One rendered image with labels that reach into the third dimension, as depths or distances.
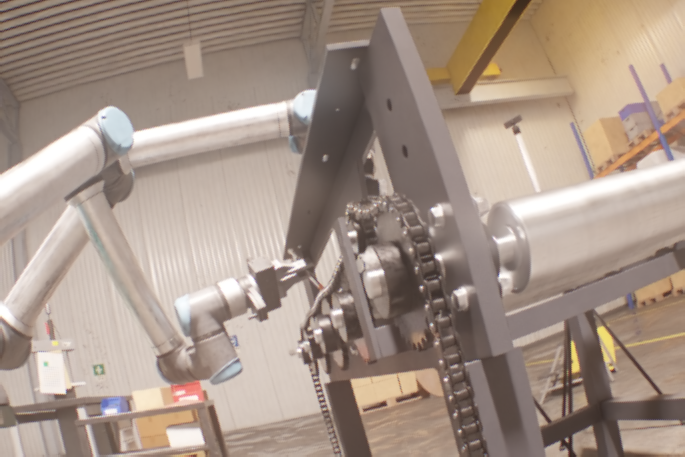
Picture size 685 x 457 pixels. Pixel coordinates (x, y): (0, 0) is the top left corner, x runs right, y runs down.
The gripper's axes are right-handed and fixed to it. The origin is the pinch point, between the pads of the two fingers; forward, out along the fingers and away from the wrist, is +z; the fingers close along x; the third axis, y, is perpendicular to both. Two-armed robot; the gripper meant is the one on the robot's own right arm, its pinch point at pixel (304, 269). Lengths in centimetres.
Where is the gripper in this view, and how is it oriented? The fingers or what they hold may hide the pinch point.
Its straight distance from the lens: 138.3
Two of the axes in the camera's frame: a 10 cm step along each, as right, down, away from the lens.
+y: -5.3, -4.5, 7.2
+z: 8.5, -3.3, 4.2
